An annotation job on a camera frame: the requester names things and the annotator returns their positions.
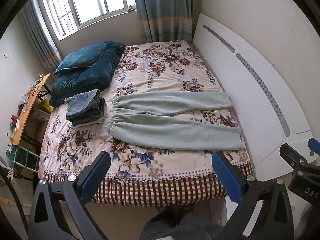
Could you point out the teal folded quilt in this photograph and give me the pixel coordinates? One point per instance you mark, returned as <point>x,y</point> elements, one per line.
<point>92,80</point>

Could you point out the floral blanket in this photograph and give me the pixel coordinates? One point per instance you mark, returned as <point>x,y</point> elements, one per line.
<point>155,67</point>

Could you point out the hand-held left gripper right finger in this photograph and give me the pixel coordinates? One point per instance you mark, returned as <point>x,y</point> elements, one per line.
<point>225,177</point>

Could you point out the narrow blue-grey curtain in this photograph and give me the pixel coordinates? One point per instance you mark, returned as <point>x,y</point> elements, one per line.
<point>40,35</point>

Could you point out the wide blue-grey curtain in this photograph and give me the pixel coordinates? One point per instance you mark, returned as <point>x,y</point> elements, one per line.
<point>165,7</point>

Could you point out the folded blue jeans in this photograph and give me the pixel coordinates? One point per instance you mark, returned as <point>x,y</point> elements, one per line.
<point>82,105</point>

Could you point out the yellow box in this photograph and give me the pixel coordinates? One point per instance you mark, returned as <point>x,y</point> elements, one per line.
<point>45,105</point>

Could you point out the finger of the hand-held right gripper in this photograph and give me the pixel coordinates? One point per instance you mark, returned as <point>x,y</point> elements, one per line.
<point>315,146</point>
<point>297,158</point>

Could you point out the red-capped bottle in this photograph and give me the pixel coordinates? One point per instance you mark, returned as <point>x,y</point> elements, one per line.
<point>14,120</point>

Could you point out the light green pants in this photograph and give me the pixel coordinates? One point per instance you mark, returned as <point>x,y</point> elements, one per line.
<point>162,130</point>

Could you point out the orange wooden table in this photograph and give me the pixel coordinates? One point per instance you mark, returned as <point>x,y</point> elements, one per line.
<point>27,105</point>

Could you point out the clear plastic storage box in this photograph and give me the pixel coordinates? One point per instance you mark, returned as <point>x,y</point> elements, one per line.
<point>37,122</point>

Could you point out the white headboard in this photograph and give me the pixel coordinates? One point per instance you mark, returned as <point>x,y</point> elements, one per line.
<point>240,80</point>

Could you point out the green metal rack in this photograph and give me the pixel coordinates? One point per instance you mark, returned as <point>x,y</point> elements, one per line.
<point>23,158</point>

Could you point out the person's dark fleece clothing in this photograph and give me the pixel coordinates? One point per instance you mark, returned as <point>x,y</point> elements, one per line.
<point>175,227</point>

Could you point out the teal pillow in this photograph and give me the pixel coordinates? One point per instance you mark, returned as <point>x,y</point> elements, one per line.
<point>77,58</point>

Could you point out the grey cloth on windowsill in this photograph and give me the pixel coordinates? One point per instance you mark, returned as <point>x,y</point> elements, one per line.
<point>132,8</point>

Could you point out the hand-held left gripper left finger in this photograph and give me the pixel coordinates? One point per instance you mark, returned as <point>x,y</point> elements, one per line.
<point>96,177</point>

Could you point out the window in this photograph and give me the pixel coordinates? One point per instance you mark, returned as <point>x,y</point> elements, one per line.
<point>87,2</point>

